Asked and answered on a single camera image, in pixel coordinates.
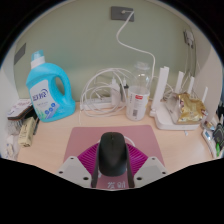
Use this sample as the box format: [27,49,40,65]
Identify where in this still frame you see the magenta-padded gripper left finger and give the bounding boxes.
[55,143,101,189]

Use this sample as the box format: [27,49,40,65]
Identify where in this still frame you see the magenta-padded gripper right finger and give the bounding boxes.
[125,143,169,189]

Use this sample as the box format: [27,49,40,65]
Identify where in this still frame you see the black computer mouse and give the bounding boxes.
[96,131,128,177]

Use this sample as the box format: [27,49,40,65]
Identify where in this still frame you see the pink mouse pad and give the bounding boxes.
[63,124,165,190]

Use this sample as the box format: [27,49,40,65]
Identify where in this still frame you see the black pen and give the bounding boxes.
[32,116,40,136]

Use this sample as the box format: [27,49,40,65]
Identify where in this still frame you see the small yellow box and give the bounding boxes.
[18,116,37,148]

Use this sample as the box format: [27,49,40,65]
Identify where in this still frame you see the white flat device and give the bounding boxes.
[201,128,219,159]

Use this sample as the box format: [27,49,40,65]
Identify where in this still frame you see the white power strip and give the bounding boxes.
[79,97,116,112]

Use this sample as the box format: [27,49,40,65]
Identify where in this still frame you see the clear plastic bottle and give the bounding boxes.
[125,61,152,122]

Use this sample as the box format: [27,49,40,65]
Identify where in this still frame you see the gold snack bag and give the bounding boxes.
[175,92,208,124]

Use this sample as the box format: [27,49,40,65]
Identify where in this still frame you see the silver foil packet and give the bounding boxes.
[6,119,24,136]

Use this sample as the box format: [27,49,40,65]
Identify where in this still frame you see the grey pouch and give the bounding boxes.
[213,123,224,148]

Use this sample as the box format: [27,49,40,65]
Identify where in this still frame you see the blue detergent bottle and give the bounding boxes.
[25,49,77,123]

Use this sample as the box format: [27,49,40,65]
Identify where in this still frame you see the white router with antennas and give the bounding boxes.
[148,65,209,131]

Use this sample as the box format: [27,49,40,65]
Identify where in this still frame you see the white charger block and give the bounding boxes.
[110,77,122,107]

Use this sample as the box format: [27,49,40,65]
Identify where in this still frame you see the white coiled cable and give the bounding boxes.
[79,67,136,118]

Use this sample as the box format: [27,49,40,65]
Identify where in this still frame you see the grey wall plate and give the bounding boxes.
[13,42,27,66]

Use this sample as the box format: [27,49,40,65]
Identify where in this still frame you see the white wall charger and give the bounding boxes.
[183,29,195,49]

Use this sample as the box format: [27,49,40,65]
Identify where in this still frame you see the grey wall socket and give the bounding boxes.
[110,5,135,23]

